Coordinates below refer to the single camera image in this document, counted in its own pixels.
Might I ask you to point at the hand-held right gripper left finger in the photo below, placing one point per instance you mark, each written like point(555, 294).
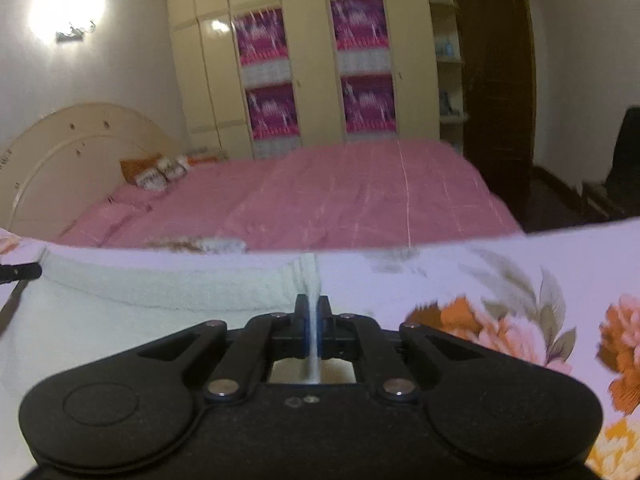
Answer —
point(300, 322)

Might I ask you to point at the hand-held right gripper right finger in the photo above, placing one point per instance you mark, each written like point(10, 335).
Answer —
point(325, 322)

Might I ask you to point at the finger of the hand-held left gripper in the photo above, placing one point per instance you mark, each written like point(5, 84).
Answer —
point(22, 272)

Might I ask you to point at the pale knit sweater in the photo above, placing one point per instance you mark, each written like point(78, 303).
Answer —
point(125, 320)

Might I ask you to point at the cream curved headboard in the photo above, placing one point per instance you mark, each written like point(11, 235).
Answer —
point(50, 170)

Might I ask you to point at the pink bed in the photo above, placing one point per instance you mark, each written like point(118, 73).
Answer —
point(325, 195)

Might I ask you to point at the orange pillow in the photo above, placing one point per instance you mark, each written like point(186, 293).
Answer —
point(135, 166)

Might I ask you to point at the patterned brown white cushion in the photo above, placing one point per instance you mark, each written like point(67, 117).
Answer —
point(162, 174)

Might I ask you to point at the floral lilac bed sheet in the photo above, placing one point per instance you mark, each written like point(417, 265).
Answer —
point(500, 270)

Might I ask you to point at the cream corner shelf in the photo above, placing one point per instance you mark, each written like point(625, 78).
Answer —
point(449, 75)

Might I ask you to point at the dark wooden door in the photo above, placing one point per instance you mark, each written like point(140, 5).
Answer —
point(495, 100)

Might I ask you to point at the cream wardrobe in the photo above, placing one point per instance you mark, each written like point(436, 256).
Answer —
point(310, 35)

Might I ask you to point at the blue shelf ornament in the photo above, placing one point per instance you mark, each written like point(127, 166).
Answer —
point(444, 49)

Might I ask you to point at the black chair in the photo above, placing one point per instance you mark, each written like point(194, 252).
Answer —
point(622, 160)

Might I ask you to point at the pink wall poster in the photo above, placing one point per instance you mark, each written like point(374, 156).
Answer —
point(272, 111)
point(369, 105)
point(359, 25)
point(261, 37)

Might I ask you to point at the wall lamp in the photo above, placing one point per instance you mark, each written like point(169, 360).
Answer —
point(75, 32)

